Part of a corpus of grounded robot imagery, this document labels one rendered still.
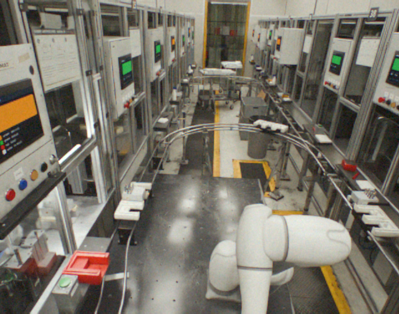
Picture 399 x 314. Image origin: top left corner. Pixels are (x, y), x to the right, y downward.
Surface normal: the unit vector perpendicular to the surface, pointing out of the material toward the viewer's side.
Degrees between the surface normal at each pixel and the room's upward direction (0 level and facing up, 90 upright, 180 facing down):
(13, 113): 90
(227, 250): 6
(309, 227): 16
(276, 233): 43
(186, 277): 0
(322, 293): 0
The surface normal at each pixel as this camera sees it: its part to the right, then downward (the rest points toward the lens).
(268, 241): -0.15, -0.22
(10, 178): 1.00, 0.05
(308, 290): 0.03, -0.90
